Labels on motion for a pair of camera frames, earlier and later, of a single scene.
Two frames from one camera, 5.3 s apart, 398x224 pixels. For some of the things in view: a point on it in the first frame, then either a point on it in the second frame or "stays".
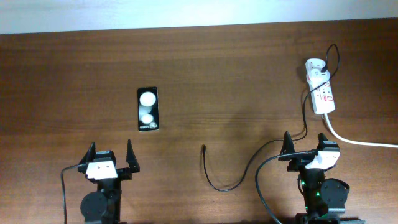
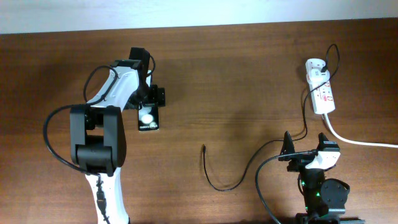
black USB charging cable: (333, 72) stays
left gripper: (127, 173) → (157, 96)
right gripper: (299, 160) stays
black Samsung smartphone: (148, 109) stays
